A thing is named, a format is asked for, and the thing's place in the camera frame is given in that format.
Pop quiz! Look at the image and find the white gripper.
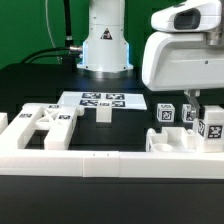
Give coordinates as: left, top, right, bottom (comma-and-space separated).
142, 0, 224, 118

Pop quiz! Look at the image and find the white chair seat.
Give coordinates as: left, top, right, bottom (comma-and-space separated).
145, 125, 224, 154

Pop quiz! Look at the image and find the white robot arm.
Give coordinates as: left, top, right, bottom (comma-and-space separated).
78, 0, 224, 116

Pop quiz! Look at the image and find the white marker cube right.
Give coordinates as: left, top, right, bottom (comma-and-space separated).
182, 104, 194, 123

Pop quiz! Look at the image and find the white marker cube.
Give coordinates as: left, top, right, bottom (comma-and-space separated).
157, 103, 175, 122
182, 104, 194, 123

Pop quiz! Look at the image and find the white marker cube left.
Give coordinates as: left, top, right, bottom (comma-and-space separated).
157, 103, 175, 122

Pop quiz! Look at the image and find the white block at left edge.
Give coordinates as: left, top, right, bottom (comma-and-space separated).
0, 112, 8, 134

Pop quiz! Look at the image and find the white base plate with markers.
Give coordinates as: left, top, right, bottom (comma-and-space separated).
58, 91, 147, 110

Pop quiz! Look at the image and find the black cable bundle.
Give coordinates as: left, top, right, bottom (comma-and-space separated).
20, 0, 84, 64

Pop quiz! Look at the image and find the white chair back frame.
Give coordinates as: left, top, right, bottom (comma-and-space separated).
16, 103, 85, 150

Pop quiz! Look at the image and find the thin white cable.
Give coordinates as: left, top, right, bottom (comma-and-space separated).
45, 0, 63, 64

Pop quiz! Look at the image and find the white U-shaped fence frame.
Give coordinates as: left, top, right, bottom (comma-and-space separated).
0, 118, 224, 179

